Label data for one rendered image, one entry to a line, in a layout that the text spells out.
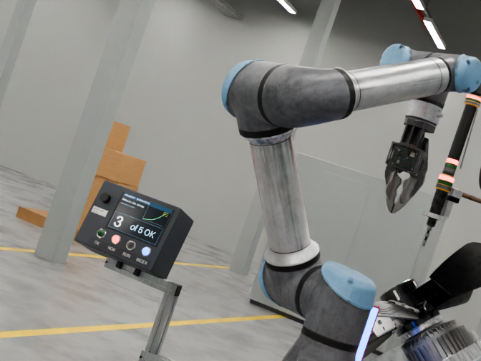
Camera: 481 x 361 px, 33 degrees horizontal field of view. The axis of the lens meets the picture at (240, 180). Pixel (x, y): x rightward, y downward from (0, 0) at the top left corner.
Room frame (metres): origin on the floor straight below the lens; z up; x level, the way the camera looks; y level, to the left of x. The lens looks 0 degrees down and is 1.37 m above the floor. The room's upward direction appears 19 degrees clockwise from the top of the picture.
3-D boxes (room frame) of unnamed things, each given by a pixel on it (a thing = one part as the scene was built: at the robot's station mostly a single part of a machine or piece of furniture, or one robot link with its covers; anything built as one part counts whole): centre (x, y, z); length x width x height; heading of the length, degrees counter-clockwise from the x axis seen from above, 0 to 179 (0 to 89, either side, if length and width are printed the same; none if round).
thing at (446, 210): (2.31, -0.56, 1.50); 0.09 x 0.07 x 0.10; 101
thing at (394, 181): (1.83, -0.33, 1.46); 0.06 x 0.03 x 0.09; 156
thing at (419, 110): (1.82, -0.34, 1.65); 0.08 x 0.08 x 0.05
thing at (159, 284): (2.23, 0.17, 1.04); 0.24 x 0.03 x 0.03; 66
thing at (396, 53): (1.75, -0.27, 1.73); 0.11 x 0.11 x 0.08; 38
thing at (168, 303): (2.19, 0.08, 0.96); 0.03 x 0.03 x 0.20; 66
